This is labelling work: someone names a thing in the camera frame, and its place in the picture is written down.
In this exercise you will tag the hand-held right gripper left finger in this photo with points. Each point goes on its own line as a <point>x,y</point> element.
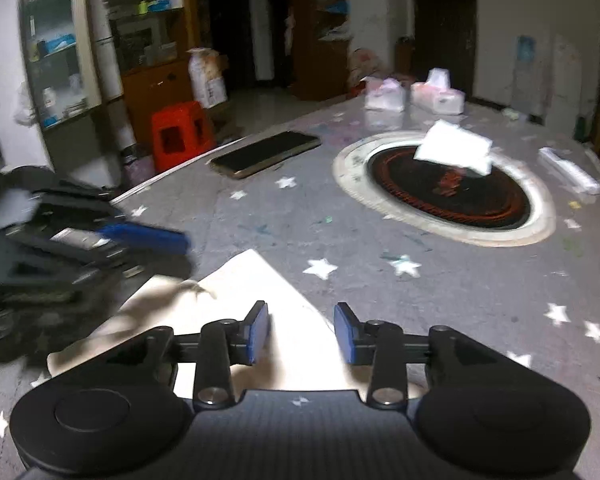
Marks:
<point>258,334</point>

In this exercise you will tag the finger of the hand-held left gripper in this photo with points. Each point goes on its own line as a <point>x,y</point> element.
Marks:
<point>147,239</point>

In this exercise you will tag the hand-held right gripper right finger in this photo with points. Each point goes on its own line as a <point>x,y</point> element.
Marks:
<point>344,334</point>

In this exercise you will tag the cream garment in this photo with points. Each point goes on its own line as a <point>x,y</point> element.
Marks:
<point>260,280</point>

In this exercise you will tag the red plastic stool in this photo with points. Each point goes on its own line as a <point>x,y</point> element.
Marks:
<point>180,135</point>

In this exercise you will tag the black smartphone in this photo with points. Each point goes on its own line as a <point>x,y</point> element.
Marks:
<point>267,154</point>

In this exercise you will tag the glass-door wooden cabinet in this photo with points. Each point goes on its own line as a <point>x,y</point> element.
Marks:
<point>150,85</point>

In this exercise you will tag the round built-in induction cooktop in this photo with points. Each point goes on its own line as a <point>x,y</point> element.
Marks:
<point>430,205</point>

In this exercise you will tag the printed paper sack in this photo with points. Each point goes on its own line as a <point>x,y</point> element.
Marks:
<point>207,80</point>

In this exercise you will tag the white paper tissue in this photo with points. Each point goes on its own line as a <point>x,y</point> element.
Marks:
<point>452,147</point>

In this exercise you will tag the open wooden shelf unit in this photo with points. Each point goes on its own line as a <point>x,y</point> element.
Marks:
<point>320,60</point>

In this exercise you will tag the dotted toy play tent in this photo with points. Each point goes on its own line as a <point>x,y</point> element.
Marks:
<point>367,67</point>

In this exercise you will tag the small white packet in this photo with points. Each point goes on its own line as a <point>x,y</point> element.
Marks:
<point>514,114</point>

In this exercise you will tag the black chair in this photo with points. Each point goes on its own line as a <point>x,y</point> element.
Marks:
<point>405,55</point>

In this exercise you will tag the white water dispenser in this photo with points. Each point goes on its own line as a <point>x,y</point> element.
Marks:
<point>526,82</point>

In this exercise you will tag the dark wooden door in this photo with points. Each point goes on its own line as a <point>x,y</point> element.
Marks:
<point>445,35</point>

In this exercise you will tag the blue water bottle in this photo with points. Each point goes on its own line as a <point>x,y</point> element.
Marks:
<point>526,49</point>

